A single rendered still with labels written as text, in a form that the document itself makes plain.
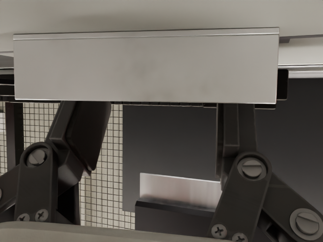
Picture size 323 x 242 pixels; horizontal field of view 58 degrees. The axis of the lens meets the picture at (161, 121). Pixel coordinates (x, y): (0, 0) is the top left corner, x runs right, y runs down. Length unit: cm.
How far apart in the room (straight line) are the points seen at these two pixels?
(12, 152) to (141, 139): 74
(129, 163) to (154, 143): 9
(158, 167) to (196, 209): 56
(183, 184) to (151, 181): 3
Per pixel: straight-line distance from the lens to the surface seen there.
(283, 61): 18
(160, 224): 23
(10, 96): 59
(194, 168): 75
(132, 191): 82
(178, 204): 22
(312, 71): 45
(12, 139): 138
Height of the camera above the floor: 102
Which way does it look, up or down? 5 degrees up
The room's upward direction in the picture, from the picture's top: 179 degrees counter-clockwise
